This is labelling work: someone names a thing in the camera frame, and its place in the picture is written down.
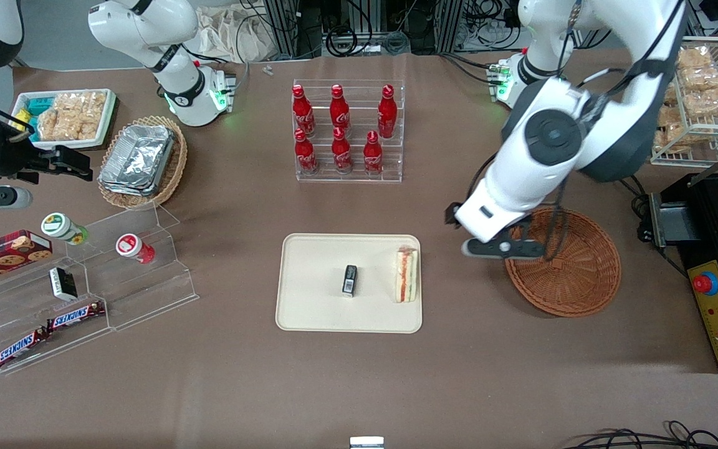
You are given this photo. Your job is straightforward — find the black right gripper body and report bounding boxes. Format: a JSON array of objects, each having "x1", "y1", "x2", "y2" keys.
[{"x1": 0, "y1": 140, "x2": 55, "y2": 188}]

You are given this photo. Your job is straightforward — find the triangle sandwich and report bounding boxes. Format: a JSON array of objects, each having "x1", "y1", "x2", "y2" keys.
[{"x1": 395, "y1": 246, "x2": 419, "y2": 304}]

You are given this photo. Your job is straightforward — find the white rectangular snack tray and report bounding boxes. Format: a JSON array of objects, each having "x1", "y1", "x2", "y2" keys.
[{"x1": 12, "y1": 89, "x2": 117, "y2": 150}]

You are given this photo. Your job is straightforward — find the round brown wicker basket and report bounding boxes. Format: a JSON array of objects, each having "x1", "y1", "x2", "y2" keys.
[{"x1": 504, "y1": 207, "x2": 621, "y2": 318}]

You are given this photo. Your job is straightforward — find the oval light wicker basket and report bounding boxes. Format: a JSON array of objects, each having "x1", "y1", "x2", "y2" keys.
[{"x1": 97, "y1": 115, "x2": 188, "y2": 211}]

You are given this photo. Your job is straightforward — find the cream rectangular serving tray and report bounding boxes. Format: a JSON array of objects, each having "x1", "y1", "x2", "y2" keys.
[{"x1": 275, "y1": 233, "x2": 423, "y2": 334}]

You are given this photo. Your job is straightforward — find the bagged rice cracker snack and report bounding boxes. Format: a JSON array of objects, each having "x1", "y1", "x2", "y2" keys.
[
  {"x1": 54, "y1": 92, "x2": 107, "y2": 119},
  {"x1": 36, "y1": 111, "x2": 95, "y2": 142}
]

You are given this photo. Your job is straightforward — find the cup with green sunflower lid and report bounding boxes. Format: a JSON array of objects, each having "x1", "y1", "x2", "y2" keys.
[{"x1": 41, "y1": 212, "x2": 90, "y2": 245}]

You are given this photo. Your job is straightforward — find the teal snack packet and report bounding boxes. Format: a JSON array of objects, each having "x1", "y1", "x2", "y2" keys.
[{"x1": 22, "y1": 95, "x2": 54, "y2": 117}]

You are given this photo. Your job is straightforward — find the stacked aluminium foil containers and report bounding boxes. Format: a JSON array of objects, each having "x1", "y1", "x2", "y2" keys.
[{"x1": 98, "y1": 123, "x2": 176, "y2": 197}]

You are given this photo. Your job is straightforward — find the red plaid cookie box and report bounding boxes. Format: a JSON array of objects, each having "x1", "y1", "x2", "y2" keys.
[{"x1": 0, "y1": 229, "x2": 53, "y2": 289}]

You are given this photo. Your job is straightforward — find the cup with red lid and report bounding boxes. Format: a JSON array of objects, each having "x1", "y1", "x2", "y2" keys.
[{"x1": 116, "y1": 233, "x2": 156, "y2": 264}]

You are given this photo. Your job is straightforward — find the small black white box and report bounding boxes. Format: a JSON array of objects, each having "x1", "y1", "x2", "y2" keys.
[{"x1": 49, "y1": 267, "x2": 78, "y2": 301}]

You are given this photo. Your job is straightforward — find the red cola bottle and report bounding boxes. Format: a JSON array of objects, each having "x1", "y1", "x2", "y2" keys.
[
  {"x1": 330, "y1": 85, "x2": 350, "y2": 132},
  {"x1": 292, "y1": 85, "x2": 315, "y2": 137},
  {"x1": 363, "y1": 130, "x2": 384, "y2": 175},
  {"x1": 332, "y1": 127, "x2": 352, "y2": 175},
  {"x1": 294, "y1": 129, "x2": 318, "y2": 176},
  {"x1": 378, "y1": 85, "x2": 398, "y2": 139}
]

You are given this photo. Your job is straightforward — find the clear acrylic stepped display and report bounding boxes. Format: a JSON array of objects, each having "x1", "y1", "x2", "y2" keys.
[{"x1": 0, "y1": 203, "x2": 199, "y2": 375}]

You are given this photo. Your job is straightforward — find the snickers chocolate bar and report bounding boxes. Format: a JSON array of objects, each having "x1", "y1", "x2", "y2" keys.
[
  {"x1": 46, "y1": 301, "x2": 106, "y2": 331},
  {"x1": 0, "y1": 329, "x2": 50, "y2": 369}
]

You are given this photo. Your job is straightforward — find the grey metal box on machine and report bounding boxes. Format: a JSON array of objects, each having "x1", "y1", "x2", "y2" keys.
[{"x1": 649, "y1": 192, "x2": 702, "y2": 248}]

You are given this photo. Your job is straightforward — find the black machine yellow control panel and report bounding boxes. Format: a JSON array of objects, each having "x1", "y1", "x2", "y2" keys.
[{"x1": 676, "y1": 171, "x2": 718, "y2": 374}]

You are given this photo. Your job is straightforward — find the clear acrylic bottle rack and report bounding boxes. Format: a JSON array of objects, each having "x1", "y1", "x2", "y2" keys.
[{"x1": 292, "y1": 79, "x2": 405, "y2": 183}]

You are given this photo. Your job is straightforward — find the white crumpled plastic bag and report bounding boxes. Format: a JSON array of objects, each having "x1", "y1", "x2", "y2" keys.
[{"x1": 196, "y1": 5, "x2": 275, "y2": 63}]

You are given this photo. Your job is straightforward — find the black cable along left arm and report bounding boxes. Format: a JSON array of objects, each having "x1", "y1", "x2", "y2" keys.
[{"x1": 543, "y1": 0, "x2": 690, "y2": 263}]

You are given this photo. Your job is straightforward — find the black cables at arm base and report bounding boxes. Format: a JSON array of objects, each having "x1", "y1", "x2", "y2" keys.
[{"x1": 439, "y1": 52, "x2": 500, "y2": 86}]

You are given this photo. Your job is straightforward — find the aluminium frame post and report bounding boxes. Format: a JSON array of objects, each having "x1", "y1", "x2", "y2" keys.
[
  {"x1": 264, "y1": 0, "x2": 302, "y2": 60},
  {"x1": 437, "y1": 0, "x2": 462, "y2": 54}
]

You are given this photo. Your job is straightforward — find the coiled black background cables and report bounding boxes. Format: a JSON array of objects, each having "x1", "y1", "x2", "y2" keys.
[{"x1": 323, "y1": 24, "x2": 361, "y2": 58}]

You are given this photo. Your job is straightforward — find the black floor cables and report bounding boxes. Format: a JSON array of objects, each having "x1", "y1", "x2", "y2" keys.
[{"x1": 563, "y1": 420, "x2": 718, "y2": 449}]

